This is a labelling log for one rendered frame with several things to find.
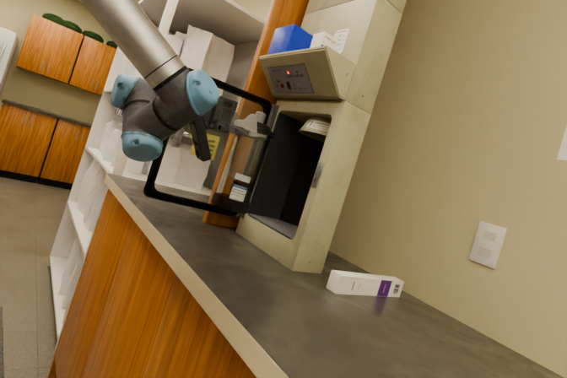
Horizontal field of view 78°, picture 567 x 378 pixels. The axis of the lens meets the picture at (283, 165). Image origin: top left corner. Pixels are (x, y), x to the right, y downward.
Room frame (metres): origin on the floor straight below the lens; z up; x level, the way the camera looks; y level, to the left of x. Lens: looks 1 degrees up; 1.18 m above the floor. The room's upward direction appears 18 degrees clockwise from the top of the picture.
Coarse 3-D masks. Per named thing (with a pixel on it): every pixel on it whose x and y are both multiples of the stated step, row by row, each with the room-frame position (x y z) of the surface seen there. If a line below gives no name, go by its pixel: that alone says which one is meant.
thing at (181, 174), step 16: (224, 96) 1.09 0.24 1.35; (240, 112) 1.12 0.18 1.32; (192, 144) 1.07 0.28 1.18; (208, 144) 1.09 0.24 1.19; (224, 144) 1.11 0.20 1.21; (176, 160) 1.05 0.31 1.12; (192, 160) 1.07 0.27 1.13; (208, 160) 1.09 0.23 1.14; (224, 160) 1.11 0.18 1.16; (160, 176) 1.04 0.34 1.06; (176, 176) 1.06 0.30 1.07; (192, 176) 1.08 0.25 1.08; (208, 176) 1.10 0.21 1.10; (176, 192) 1.06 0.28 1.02; (192, 192) 1.09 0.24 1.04; (208, 192) 1.11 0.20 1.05
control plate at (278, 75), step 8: (296, 64) 0.97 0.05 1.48; (304, 64) 0.95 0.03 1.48; (272, 72) 1.09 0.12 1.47; (280, 72) 1.05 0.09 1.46; (304, 72) 0.96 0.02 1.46; (272, 80) 1.11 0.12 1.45; (280, 80) 1.07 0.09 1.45; (288, 80) 1.04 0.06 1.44; (296, 80) 1.01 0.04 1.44; (304, 80) 0.98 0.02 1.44; (280, 88) 1.10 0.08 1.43; (296, 88) 1.03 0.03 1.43; (304, 88) 1.00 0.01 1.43
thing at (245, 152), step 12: (240, 144) 0.90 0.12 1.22; (252, 144) 0.90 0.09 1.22; (264, 144) 0.92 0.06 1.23; (240, 156) 0.90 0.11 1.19; (252, 156) 0.90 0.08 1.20; (264, 156) 0.94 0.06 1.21; (228, 168) 0.91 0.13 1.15; (240, 168) 0.90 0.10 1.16; (252, 168) 0.91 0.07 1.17; (228, 180) 0.90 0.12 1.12; (240, 180) 0.90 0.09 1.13; (252, 180) 0.92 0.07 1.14; (228, 192) 0.90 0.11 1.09; (240, 192) 0.90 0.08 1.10
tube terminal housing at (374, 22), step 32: (384, 0) 0.94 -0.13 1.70; (320, 32) 1.08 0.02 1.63; (352, 32) 0.97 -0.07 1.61; (384, 32) 0.96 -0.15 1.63; (384, 64) 0.98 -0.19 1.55; (352, 96) 0.93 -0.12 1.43; (352, 128) 0.95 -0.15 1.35; (320, 160) 0.94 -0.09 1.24; (352, 160) 0.98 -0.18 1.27; (320, 192) 0.93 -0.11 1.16; (256, 224) 1.09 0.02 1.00; (320, 224) 0.95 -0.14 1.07; (288, 256) 0.95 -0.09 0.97; (320, 256) 0.97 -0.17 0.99
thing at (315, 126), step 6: (312, 120) 1.05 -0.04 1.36; (318, 120) 1.04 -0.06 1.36; (324, 120) 1.03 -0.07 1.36; (330, 120) 1.03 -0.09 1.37; (306, 126) 1.05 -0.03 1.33; (312, 126) 1.03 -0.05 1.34; (318, 126) 1.02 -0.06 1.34; (324, 126) 1.02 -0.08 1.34; (300, 132) 1.12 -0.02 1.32; (306, 132) 1.14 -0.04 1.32; (312, 132) 1.16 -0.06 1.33; (318, 132) 1.01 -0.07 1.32; (324, 132) 1.01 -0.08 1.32; (318, 138) 1.17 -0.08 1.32; (324, 138) 1.17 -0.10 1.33
